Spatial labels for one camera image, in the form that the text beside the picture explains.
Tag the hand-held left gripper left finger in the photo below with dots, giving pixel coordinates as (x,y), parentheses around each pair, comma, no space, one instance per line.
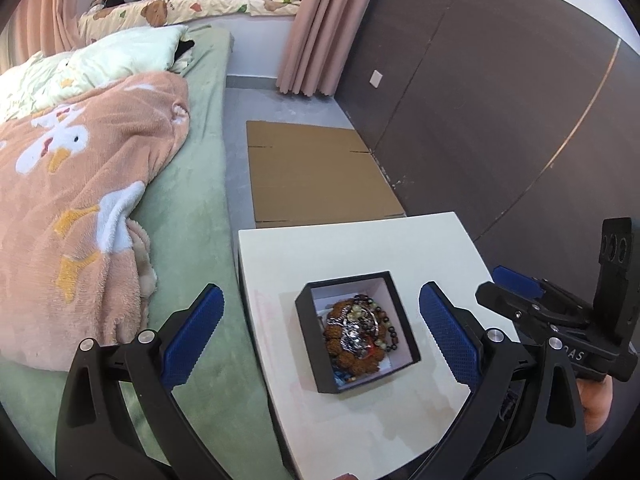
(192,340)

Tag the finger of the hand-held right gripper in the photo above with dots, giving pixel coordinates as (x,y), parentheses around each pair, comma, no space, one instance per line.
(505,300)
(517,280)

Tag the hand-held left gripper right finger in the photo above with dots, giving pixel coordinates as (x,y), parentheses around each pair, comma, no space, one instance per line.
(450,340)

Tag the black square gift box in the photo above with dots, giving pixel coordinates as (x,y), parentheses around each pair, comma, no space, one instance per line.
(370,379)

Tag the silver hoop bangle with charm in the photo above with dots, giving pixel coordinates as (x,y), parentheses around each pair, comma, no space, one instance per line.
(357,335)

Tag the blue bead ornament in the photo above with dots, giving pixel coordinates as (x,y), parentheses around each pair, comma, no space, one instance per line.
(343,379)

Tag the person's right hand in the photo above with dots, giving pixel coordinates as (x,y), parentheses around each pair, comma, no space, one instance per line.
(595,405)

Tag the white low table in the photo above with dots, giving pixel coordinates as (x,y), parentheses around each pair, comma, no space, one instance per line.
(280,270)

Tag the bed with green sheet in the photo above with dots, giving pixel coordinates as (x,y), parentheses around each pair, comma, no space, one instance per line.
(200,210)

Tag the pink duck print blanket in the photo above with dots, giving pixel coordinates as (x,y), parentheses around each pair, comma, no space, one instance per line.
(75,185)

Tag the dark wooden wardrobe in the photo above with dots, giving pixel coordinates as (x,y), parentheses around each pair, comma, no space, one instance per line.
(500,85)

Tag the flat brown cardboard sheet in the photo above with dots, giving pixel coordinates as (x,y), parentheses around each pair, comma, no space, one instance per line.
(310,175)

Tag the pale green pillow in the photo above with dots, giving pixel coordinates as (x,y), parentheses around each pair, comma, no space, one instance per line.
(115,55)

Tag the pink curtain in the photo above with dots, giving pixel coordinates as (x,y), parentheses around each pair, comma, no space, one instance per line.
(45,10)
(320,35)

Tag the bear print window seat cushion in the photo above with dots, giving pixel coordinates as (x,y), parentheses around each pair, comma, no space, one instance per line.
(200,10)

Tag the white wall socket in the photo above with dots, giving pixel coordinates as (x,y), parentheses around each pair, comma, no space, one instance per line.
(376,78)

